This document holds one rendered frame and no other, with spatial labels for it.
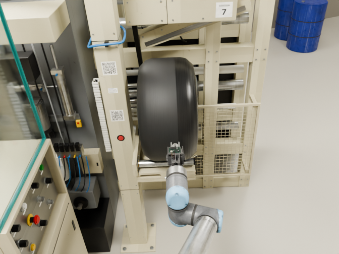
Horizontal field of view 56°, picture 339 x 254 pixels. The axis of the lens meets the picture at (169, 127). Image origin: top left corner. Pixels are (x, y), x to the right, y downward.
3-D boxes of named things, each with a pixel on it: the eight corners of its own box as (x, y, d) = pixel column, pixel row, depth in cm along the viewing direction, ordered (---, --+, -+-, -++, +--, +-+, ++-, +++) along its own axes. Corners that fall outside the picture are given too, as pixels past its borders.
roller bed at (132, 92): (120, 122, 231) (114, 85, 214) (122, 111, 243) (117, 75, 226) (148, 121, 231) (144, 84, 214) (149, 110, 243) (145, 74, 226)
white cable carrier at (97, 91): (106, 151, 197) (91, 82, 170) (107, 146, 202) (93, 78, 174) (113, 151, 197) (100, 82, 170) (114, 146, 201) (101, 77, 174)
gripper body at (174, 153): (183, 144, 146) (184, 163, 136) (183, 159, 151) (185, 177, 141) (166, 145, 146) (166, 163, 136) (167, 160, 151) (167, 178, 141)
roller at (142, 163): (137, 162, 198) (137, 168, 196) (136, 159, 194) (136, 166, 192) (194, 159, 198) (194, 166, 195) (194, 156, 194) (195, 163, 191)
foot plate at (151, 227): (120, 253, 246) (120, 251, 245) (124, 224, 268) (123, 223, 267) (155, 252, 246) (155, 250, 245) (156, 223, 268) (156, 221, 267)
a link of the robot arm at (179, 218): (191, 232, 135) (190, 212, 127) (165, 225, 138) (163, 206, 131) (197, 214, 142) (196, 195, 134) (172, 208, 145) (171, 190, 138)
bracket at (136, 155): (133, 176, 193) (131, 164, 187) (137, 136, 225) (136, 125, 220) (138, 176, 193) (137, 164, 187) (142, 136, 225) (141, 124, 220)
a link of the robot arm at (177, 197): (166, 212, 129) (164, 195, 123) (166, 189, 139) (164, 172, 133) (189, 210, 128) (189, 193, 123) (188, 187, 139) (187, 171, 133)
